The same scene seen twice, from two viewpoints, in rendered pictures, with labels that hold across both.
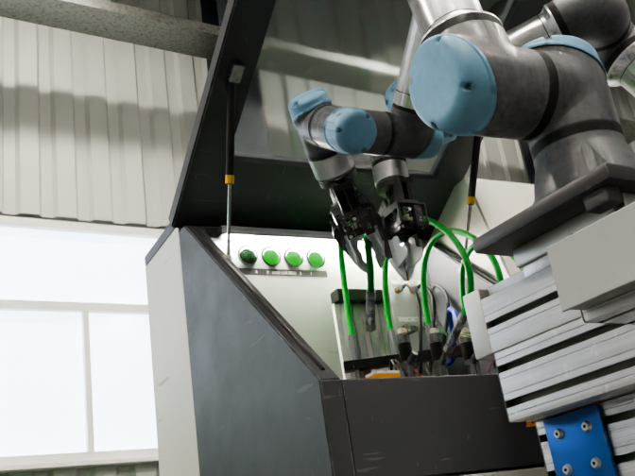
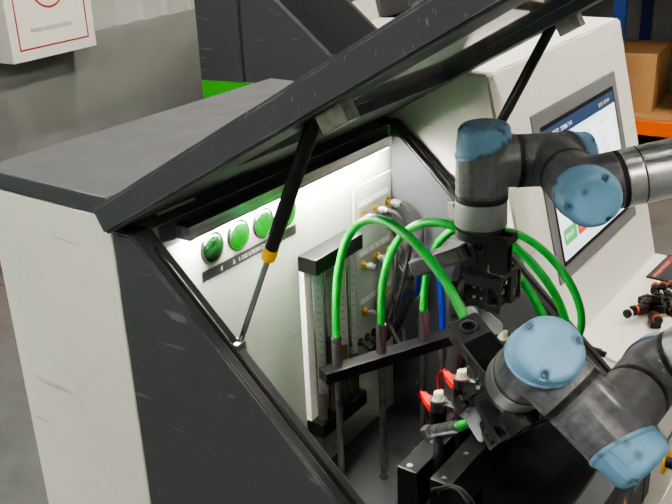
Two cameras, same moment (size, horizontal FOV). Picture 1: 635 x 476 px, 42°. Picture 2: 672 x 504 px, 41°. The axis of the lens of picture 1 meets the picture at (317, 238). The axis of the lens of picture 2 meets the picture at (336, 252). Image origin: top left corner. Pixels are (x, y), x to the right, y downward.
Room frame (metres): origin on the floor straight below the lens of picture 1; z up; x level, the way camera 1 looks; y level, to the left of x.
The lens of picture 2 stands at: (0.61, 0.51, 1.89)
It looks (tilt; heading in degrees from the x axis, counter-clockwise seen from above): 23 degrees down; 336
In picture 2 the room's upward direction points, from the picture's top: 2 degrees counter-clockwise
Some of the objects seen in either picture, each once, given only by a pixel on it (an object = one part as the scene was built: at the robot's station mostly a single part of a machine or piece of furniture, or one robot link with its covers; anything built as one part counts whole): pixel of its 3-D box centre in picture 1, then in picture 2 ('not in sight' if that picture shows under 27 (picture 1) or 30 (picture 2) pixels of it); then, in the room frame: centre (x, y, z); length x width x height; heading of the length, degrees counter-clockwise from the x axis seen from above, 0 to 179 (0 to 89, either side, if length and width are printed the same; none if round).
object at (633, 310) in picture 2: not in sight; (661, 299); (1.92, -0.86, 1.01); 0.23 x 0.11 x 0.06; 120
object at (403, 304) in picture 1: (420, 325); (380, 256); (2.03, -0.22, 1.20); 0.13 x 0.03 x 0.31; 120
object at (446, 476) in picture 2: not in sight; (470, 460); (1.74, -0.25, 0.91); 0.34 x 0.10 x 0.15; 120
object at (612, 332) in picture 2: not in sight; (655, 322); (1.90, -0.82, 0.96); 0.70 x 0.22 x 0.03; 120
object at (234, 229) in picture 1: (322, 237); (298, 180); (1.91, -0.01, 1.43); 0.54 x 0.03 x 0.02; 120
